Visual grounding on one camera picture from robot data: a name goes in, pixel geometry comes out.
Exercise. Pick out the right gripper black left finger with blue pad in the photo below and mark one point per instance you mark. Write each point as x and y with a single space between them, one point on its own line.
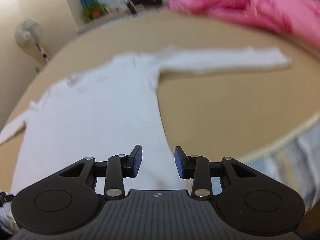
73 196

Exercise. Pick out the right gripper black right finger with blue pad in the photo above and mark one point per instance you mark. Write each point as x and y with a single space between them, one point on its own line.
243 197

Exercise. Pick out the white long-sleeve shirt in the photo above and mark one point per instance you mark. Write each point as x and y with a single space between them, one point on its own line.
110 109

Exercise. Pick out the white standing fan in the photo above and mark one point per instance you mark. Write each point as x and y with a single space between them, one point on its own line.
28 34

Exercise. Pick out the potted green plant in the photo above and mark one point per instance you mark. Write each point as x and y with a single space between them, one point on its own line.
93 11

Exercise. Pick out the pink quilt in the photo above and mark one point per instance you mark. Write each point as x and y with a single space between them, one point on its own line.
297 18

